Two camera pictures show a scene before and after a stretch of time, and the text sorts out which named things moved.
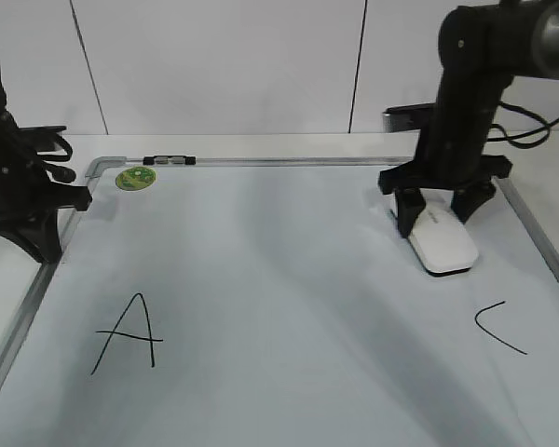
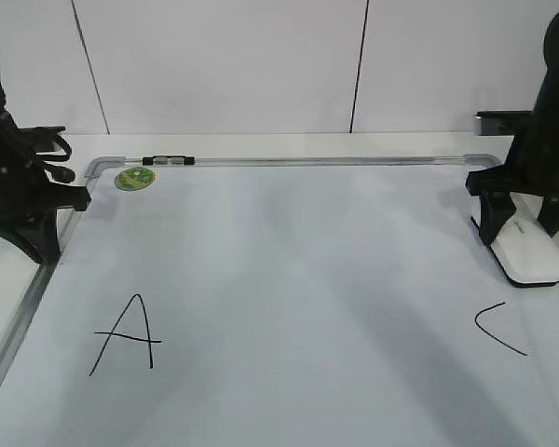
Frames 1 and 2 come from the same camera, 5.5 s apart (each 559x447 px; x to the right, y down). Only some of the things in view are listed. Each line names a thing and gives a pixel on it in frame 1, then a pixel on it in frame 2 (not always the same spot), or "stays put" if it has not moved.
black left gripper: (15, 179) stays put
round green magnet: (135, 179) stays put
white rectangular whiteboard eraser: (441, 240) -> (527, 254)
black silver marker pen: (169, 159) stays put
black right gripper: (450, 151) -> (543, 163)
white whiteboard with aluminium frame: (272, 302) stays put
